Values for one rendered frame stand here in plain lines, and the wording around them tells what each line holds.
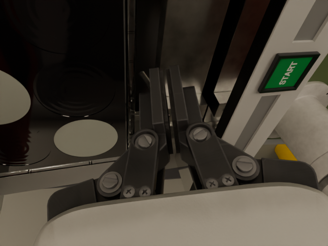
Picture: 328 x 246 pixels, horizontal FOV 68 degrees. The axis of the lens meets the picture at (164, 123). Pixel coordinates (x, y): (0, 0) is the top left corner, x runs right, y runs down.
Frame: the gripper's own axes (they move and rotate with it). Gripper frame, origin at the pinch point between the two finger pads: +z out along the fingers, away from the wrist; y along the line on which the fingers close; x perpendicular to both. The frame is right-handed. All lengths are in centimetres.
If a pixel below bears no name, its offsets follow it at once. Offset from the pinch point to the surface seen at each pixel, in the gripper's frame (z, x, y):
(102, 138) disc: 15.8, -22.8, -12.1
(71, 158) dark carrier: 14.8, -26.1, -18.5
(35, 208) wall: 64, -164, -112
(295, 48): 13.9, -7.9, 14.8
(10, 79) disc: 14.7, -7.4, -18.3
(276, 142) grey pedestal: 31, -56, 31
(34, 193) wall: 76, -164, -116
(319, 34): 14.3, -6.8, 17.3
